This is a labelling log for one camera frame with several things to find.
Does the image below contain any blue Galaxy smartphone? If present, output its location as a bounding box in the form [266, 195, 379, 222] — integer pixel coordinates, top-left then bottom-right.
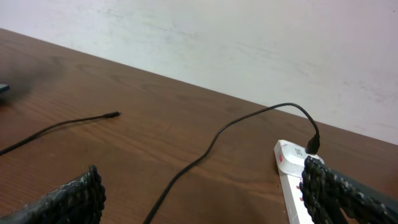
[0, 84, 10, 93]

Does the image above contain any white charger adapter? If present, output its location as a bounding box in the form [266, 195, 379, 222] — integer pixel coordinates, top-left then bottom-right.
[274, 140, 324, 177]

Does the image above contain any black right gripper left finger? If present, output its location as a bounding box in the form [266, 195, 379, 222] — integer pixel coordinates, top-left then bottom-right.
[1, 165, 106, 224]

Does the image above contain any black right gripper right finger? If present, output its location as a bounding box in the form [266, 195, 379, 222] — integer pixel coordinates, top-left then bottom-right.
[299, 156, 397, 224]

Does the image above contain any black USB charging cable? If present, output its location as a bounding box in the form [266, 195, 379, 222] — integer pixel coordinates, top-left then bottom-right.
[0, 102, 321, 224]

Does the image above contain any white power strip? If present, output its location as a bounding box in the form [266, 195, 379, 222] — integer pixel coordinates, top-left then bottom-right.
[273, 139, 325, 224]

